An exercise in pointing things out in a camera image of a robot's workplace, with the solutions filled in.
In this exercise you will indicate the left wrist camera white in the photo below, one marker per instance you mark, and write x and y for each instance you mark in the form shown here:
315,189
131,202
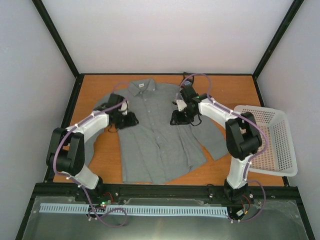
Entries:
124,108

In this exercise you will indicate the light blue slotted cable duct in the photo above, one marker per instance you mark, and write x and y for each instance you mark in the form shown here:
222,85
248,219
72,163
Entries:
136,210

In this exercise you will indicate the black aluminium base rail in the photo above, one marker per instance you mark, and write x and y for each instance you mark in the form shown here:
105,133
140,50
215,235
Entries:
206,193

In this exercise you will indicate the grey button-up shirt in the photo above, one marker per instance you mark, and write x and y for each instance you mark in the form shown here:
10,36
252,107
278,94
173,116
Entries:
155,151

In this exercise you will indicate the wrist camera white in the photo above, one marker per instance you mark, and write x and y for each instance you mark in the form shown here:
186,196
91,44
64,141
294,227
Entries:
181,105
124,108

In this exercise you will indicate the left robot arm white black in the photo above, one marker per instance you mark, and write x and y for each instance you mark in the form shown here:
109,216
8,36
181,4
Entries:
66,152

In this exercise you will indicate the white plastic perforated basket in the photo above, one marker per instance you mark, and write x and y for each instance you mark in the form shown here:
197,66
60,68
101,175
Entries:
279,158

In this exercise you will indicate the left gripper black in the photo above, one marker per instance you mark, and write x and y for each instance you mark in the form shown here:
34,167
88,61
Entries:
130,121

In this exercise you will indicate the blue brooch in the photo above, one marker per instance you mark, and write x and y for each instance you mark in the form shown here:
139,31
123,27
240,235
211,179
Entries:
187,83

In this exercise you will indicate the right black frame post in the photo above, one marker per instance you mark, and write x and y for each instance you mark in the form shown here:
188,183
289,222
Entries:
281,30

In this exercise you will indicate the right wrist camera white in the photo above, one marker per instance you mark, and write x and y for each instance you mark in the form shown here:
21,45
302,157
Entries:
181,105

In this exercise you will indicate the black frame post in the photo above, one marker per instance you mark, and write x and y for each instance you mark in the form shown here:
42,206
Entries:
281,30
47,20

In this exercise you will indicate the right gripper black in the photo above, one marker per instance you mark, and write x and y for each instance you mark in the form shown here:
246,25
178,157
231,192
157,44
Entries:
178,121

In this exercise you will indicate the metal base plate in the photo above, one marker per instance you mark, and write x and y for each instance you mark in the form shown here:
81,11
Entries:
278,220

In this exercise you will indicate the left black frame post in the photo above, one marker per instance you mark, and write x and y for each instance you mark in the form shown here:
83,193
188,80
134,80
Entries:
47,20

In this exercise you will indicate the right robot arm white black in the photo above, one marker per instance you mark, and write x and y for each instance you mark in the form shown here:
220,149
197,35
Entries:
243,136

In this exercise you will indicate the black brooch box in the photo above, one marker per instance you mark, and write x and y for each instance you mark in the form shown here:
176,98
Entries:
187,77

